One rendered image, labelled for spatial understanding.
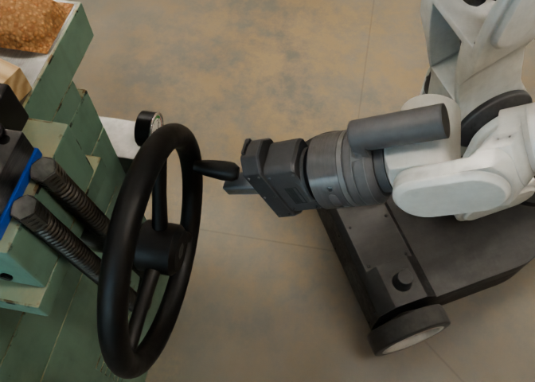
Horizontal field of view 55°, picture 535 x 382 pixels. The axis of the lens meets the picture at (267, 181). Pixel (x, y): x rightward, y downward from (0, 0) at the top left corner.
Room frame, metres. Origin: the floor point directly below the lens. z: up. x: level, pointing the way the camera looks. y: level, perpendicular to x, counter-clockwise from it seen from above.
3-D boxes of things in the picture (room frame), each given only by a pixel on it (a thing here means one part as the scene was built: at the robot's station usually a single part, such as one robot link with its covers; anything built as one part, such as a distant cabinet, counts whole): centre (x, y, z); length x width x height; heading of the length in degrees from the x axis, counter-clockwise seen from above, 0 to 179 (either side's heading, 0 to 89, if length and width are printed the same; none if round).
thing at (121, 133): (0.53, 0.27, 0.58); 0.12 x 0.08 x 0.08; 79
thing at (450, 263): (0.65, -0.48, 0.19); 0.64 x 0.52 x 0.33; 109
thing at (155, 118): (0.52, 0.20, 0.65); 0.06 x 0.04 x 0.08; 169
